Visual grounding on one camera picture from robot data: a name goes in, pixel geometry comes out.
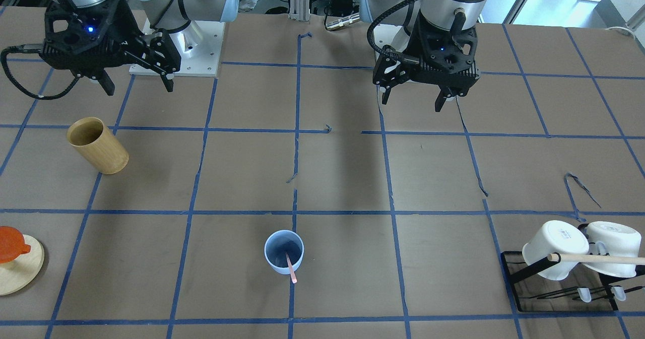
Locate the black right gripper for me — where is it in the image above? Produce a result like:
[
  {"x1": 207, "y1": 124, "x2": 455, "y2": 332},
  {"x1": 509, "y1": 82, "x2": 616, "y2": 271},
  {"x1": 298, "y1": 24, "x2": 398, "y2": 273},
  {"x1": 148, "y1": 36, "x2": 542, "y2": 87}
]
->
[{"x1": 39, "y1": 0, "x2": 180, "y2": 96}]

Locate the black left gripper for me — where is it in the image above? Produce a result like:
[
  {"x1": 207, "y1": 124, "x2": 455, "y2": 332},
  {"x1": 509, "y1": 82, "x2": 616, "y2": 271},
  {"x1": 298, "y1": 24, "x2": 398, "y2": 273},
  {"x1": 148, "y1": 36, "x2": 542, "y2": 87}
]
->
[{"x1": 372, "y1": 25, "x2": 481, "y2": 112}]

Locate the light blue plastic cup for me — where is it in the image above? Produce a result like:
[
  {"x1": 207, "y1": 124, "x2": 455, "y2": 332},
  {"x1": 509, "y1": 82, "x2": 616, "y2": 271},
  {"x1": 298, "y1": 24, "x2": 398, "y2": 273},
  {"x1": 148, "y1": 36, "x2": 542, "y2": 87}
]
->
[{"x1": 264, "y1": 230, "x2": 305, "y2": 275}]

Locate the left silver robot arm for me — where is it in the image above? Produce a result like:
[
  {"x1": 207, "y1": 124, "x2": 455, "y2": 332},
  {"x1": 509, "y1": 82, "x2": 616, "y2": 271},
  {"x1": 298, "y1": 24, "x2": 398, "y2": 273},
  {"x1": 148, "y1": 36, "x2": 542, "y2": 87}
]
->
[{"x1": 359, "y1": 0, "x2": 486, "y2": 112}]

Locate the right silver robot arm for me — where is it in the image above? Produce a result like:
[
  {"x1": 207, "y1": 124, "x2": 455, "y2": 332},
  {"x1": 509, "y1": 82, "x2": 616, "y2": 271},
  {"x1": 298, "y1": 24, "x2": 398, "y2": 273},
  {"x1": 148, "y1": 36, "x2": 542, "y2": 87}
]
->
[{"x1": 38, "y1": 0, "x2": 239, "y2": 96}]

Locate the bamboo cylinder holder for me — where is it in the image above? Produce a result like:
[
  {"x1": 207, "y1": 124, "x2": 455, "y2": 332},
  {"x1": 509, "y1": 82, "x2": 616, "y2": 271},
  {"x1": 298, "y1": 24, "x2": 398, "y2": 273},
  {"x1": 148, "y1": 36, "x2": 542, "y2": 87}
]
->
[{"x1": 66, "y1": 117, "x2": 129, "y2": 175}]

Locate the white mug far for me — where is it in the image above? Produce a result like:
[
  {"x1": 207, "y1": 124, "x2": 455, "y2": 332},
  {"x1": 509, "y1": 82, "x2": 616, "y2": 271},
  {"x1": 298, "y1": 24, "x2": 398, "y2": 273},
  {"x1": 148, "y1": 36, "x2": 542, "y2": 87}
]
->
[{"x1": 522, "y1": 220, "x2": 589, "y2": 265}]

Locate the white mug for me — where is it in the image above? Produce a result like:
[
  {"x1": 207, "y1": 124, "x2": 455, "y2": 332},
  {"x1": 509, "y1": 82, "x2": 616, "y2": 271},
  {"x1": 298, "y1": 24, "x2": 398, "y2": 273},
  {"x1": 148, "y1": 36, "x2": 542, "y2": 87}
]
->
[
  {"x1": 522, "y1": 220, "x2": 589, "y2": 265},
  {"x1": 583, "y1": 221, "x2": 642, "y2": 279}
]

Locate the orange mug on tree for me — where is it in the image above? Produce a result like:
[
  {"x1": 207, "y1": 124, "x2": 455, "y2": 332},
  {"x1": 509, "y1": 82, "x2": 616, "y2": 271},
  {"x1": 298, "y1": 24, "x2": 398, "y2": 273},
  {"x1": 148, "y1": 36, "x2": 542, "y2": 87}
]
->
[{"x1": 1, "y1": 226, "x2": 31, "y2": 264}]

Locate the wooden mug tree stand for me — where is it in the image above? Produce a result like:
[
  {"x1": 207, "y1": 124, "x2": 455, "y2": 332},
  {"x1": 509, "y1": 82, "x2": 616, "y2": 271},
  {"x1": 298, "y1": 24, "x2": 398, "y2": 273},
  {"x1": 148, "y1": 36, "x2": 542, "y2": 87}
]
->
[{"x1": 1, "y1": 234, "x2": 45, "y2": 296}]

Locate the white mug near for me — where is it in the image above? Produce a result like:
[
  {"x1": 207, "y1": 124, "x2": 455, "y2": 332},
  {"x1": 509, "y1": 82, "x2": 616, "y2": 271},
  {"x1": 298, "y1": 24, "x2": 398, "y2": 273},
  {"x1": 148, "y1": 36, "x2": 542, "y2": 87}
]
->
[{"x1": 583, "y1": 221, "x2": 642, "y2": 279}]

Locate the black wire mug rack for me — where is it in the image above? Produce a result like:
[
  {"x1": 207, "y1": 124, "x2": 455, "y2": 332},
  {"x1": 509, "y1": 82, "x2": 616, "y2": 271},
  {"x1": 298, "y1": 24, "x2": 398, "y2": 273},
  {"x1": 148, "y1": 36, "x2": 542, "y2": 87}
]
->
[{"x1": 501, "y1": 221, "x2": 643, "y2": 312}]

